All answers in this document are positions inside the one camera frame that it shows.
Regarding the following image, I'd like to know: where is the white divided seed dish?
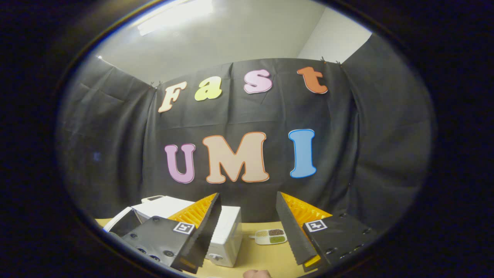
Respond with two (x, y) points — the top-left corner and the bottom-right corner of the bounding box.
(255, 229), (288, 245)

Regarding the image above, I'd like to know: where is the white microwave oven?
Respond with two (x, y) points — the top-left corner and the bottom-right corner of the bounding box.
(103, 195), (243, 268)

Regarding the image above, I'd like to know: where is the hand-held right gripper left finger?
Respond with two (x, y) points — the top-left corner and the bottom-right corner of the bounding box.
(120, 192), (223, 275)

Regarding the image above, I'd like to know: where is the black backdrop cloth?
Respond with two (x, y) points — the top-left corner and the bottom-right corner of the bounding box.
(56, 33), (436, 232)

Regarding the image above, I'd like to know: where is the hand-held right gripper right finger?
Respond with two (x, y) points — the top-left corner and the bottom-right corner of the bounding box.
(275, 191), (381, 273)

